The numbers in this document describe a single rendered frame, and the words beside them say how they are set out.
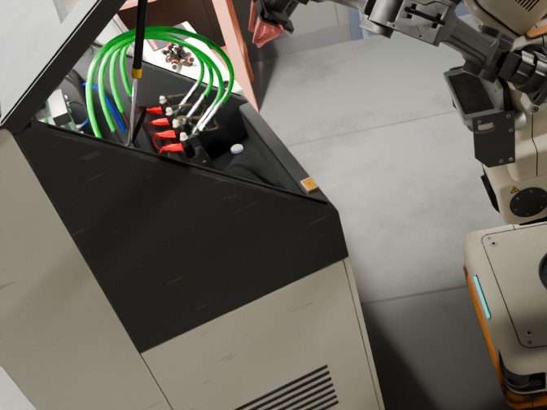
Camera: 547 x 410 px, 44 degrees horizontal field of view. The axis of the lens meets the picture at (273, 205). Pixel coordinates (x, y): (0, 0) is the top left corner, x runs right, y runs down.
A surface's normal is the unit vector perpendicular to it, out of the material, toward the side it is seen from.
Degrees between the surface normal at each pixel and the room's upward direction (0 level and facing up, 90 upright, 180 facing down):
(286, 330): 90
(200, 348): 90
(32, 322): 90
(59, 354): 90
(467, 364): 0
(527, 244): 0
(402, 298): 0
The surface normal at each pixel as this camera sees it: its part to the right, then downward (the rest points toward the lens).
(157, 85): 0.36, 0.52
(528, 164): 0.01, 0.63
